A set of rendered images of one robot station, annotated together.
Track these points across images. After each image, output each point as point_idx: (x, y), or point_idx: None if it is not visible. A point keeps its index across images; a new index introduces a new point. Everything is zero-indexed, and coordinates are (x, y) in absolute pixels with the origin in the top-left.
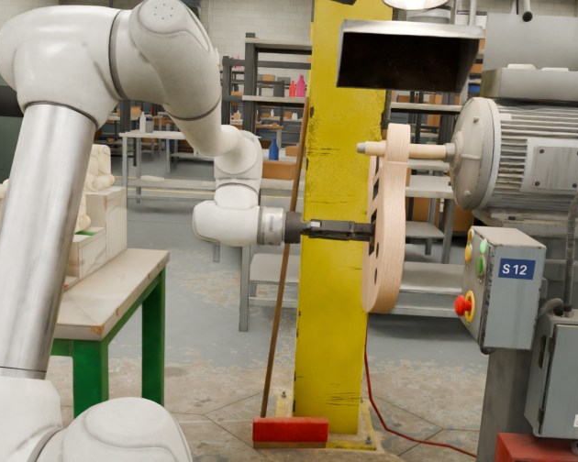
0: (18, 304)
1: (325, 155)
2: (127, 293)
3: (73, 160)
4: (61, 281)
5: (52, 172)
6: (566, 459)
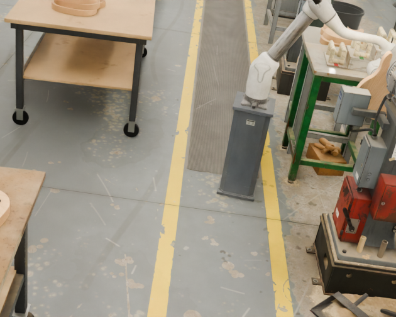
0: (275, 44)
1: None
2: (341, 74)
3: (298, 22)
4: (285, 44)
5: (293, 23)
6: (351, 185)
